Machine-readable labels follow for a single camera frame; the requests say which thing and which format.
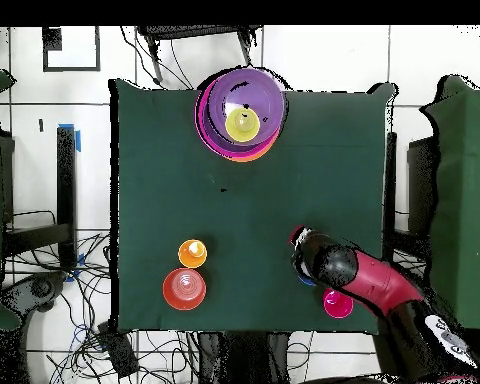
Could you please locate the large pink plastic bowl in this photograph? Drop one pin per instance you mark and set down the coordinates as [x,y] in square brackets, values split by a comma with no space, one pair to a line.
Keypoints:
[198,120]

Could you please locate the black metal stand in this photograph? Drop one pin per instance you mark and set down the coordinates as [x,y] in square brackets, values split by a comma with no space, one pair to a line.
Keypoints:
[66,180]

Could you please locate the black power brick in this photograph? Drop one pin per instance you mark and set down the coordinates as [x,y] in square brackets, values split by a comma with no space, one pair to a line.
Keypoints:
[118,352]

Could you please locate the orange plastic cup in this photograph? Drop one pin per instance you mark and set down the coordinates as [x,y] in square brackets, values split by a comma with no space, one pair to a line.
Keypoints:
[192,254]

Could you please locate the black floor frame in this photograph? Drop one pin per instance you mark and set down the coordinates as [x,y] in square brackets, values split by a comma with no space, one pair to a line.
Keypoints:
[52,40]

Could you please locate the dark green tablecloth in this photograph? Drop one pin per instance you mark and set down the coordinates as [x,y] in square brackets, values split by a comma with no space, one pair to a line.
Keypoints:
[164,180]

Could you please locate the yellow plastic cup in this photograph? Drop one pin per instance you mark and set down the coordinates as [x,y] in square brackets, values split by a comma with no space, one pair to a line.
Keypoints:
[242,124]

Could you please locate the black stool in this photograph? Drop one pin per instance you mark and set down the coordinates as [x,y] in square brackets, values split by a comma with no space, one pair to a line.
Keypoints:
[196,31]

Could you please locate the small red-orange plastic bowl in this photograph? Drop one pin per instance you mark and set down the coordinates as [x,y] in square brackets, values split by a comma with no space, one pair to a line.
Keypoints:
[184,288]

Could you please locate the large orange plastic bowl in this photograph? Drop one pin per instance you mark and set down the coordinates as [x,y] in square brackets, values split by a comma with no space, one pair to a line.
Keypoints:
[244,159]

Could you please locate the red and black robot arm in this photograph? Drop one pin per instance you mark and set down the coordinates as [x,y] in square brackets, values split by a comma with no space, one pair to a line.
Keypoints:
[376,280]

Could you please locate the blue plastic bowl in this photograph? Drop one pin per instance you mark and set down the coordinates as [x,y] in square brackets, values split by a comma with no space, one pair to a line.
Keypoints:
[306,282]

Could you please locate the red plastic cup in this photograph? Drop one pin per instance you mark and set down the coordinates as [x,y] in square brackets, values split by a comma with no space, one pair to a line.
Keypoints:
[336,306]

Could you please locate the purple plastic bowl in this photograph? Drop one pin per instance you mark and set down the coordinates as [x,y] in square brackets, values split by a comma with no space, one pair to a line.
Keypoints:
[218,144]
[244,88]

